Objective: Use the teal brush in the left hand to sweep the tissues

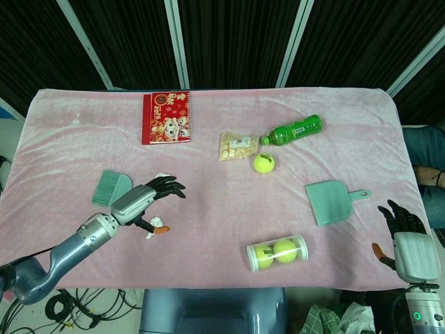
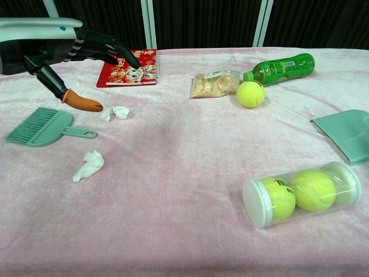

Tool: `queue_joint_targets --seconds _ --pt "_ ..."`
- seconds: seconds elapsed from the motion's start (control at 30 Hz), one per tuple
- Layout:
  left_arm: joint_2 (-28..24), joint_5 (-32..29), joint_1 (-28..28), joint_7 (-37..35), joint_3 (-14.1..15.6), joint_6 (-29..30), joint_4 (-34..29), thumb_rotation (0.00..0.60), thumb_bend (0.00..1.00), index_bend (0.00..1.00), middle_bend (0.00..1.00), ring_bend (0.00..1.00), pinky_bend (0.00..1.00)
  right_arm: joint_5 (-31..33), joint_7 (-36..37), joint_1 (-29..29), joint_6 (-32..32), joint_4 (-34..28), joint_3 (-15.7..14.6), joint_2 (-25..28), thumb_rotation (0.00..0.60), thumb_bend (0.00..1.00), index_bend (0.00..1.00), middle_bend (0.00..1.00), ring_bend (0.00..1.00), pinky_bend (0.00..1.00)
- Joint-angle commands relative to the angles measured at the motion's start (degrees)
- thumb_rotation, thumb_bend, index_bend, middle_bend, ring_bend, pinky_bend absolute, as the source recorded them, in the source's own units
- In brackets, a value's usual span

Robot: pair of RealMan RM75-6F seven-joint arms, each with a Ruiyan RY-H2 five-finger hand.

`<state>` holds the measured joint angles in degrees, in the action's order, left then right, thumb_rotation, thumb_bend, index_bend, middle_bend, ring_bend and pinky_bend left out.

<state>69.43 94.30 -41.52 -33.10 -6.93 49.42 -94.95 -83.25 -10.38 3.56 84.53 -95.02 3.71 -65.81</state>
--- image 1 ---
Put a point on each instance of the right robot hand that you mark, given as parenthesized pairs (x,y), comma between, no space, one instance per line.
(415,254)

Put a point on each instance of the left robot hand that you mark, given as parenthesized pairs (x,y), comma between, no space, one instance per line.
(132,205)

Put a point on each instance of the white paper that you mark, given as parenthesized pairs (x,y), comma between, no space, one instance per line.
(156,221)
(161,175)

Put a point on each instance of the green hand brush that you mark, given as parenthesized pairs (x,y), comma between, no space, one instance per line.
(107,188)

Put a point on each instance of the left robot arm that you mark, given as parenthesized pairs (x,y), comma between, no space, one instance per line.
(69,247)

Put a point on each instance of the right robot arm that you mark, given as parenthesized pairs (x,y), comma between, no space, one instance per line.
(424,313)

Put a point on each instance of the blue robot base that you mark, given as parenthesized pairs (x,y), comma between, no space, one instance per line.
(208,313)

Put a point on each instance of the person's forearm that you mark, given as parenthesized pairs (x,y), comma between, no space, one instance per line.
(429,175)

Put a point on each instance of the white crumpled cloth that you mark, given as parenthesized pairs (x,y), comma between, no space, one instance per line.
(356,318)

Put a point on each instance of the pink velvet table cloth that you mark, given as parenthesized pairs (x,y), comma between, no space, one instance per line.
(222,208)

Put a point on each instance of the red spiral desk calendar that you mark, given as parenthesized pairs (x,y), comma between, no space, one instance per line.
(167,118)

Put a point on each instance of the green dustpan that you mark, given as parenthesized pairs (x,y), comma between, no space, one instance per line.
(327,203)

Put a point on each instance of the person's blue jeans leg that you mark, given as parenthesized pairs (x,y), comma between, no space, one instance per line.
(426,146)

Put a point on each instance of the clear tennis ball tube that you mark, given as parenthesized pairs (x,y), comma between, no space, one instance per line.
(303,250)

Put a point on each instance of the green checked cloth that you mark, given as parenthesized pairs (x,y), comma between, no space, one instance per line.
(318,321)

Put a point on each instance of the clear snack bag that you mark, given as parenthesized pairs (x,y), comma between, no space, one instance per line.
(236,146)

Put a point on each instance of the yellow-green tennis ball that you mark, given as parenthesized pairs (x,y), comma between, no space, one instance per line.
(264,163)
(285,251)
(264,259)

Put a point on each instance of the green drink bottle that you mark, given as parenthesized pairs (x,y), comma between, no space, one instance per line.
(295,130)

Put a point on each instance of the white partition post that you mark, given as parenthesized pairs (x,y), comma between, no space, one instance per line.
(293,41)
(87,43)
(177,41)
(417,55)

